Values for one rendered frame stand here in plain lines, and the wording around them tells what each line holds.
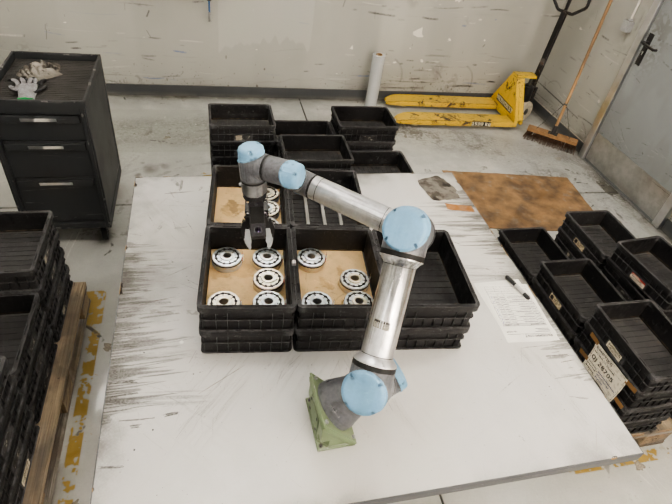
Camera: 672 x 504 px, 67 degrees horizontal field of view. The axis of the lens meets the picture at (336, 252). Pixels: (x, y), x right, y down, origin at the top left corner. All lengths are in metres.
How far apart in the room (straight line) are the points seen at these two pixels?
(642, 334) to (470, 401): 1.13
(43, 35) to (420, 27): 3.16
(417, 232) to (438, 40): 4.08
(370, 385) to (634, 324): 1.67
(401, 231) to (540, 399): 0.87
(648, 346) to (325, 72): 3.56
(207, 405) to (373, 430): 0.50
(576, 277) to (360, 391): 1.90
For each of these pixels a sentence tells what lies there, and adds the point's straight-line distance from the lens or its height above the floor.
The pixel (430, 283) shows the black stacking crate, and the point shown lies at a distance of 1.89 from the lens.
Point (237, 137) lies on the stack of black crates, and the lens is 3.24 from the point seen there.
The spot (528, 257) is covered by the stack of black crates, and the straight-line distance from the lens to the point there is 3.15.
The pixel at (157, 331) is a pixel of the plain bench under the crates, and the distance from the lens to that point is 1.82.
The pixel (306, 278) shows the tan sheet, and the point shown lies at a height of 0.83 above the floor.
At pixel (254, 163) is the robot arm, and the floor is 1.32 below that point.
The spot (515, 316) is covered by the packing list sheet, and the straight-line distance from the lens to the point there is 2.09.
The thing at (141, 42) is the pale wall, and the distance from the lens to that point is 4.83.
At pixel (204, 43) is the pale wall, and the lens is 4.80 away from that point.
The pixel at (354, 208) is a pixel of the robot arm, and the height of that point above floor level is 1.24.
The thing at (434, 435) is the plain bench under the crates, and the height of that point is 0.70.
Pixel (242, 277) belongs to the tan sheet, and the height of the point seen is 0.83.
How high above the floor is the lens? 2.08
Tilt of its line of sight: 41 degrees down
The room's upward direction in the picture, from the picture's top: 9 degrees clockwise
